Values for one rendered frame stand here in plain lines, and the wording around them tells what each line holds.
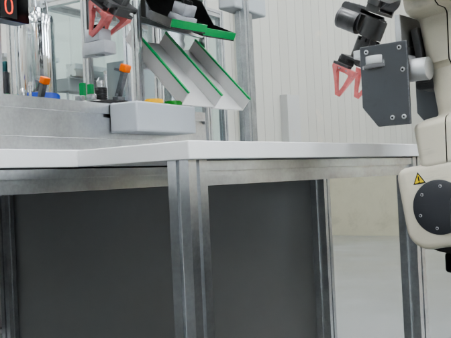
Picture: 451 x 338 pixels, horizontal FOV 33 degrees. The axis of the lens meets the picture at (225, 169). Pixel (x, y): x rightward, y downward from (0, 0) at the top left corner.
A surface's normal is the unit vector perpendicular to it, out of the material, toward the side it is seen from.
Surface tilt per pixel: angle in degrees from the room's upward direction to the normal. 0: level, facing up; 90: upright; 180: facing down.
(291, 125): 90
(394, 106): 90
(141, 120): 90
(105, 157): 90
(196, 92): 45
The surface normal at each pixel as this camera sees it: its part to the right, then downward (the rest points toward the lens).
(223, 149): 0.78, -0.04
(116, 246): -0.51, 0.01
